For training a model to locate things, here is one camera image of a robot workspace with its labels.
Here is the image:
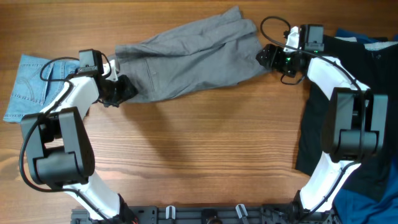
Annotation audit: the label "blue garment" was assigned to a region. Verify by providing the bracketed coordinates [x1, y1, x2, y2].
[333, 29, 397, 223]

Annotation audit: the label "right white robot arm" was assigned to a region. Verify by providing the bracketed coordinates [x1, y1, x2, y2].
[256, 44, 387, 215]

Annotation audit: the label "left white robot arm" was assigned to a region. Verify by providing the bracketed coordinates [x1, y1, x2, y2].
[19, 49, 139, 223]

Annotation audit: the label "grey shorts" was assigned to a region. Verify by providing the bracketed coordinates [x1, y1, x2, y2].
[115, 6, 268, 103]

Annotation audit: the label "folded blue denim jeans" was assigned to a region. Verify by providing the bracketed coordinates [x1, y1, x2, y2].
[3, 54, 79, 123]

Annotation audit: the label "black garment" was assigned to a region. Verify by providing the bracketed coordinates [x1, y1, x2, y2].
[294, 34, 398, 203]

